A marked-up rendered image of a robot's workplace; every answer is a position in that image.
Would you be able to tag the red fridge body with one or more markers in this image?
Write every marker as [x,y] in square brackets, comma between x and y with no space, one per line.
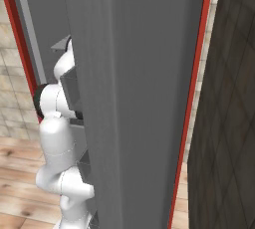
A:
[33,24]

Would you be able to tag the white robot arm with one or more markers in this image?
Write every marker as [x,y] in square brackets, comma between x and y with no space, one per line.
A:
[56,140]

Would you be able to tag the grey fridge door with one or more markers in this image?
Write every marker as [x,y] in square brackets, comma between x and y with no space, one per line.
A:
[139,100]

